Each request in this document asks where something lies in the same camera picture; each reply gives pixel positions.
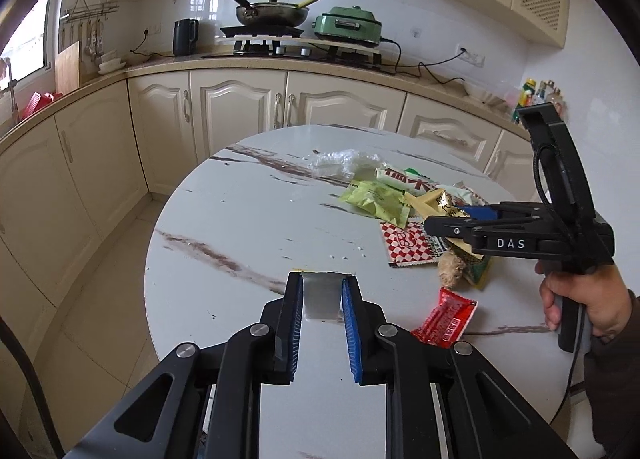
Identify green white snack packet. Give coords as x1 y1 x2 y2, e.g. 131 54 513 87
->
375 165 441 196

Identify person's right hand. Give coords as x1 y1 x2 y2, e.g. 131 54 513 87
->
534 261 632 340

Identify clear plastic wrap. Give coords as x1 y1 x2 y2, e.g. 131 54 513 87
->
307 149 381 180

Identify red white checkered packet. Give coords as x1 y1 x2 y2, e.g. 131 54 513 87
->
380 221 453 268

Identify wall utensil rack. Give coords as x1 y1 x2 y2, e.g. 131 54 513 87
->
62 0 121 22

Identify stacked white bowls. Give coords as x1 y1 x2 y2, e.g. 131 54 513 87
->
97 51 126 74

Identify cluster of condiment bottles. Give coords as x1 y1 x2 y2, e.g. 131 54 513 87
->
512 79 566 122

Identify black electric kettle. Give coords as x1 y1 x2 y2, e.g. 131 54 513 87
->
173 19 199 57

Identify cream kitchen base cabinets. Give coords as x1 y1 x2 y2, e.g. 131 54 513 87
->
0 56 538 335

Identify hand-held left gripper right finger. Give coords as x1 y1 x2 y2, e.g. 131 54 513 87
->
341 275 581 459

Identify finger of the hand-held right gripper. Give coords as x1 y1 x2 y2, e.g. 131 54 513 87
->
460 203 551 226
423 216 543 260

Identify hanging kitchen utensils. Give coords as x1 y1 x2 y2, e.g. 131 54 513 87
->
61 19 107 62

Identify wok with lid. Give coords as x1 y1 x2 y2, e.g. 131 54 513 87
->
212 0 323 27

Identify green electric cooker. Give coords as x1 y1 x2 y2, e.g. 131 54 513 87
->
312 6 383 47

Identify red sauce sachet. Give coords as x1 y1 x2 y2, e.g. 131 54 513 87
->
411 287 478 350

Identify black cooker power cable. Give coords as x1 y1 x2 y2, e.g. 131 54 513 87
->
380 39 468 84

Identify black gas stove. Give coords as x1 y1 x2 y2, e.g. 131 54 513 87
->
202 41 383 67

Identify black kettle cable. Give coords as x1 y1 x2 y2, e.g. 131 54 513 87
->
129 31 173 62

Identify round marble table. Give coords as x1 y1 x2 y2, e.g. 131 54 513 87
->
144 125 588 459

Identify ginger piece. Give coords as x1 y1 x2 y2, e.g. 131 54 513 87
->
437 250 476 289

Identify yellow snack packet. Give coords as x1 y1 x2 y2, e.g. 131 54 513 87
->
404 188 481 222

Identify steel faucet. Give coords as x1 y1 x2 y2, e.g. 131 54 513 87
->
0 56 21 124

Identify silver foil packet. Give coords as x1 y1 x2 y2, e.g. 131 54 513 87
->
292 268 358 322

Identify lime green snack packet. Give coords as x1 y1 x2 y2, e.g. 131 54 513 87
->
340 180 413 228

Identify person's right forearm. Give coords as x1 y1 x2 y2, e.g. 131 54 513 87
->
582 289 640 459

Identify kitchen window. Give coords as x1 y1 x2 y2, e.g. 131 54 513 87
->
0 0 53 84

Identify wooden cutting board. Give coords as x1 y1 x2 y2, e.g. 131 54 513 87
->
54 41 82 94

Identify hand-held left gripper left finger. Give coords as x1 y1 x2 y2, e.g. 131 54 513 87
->
75 271 306 459

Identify red plastic basket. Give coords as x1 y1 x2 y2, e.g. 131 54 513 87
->
20 91 63 122

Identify black induction cooker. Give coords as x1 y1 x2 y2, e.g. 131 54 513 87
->
220 25 305 40

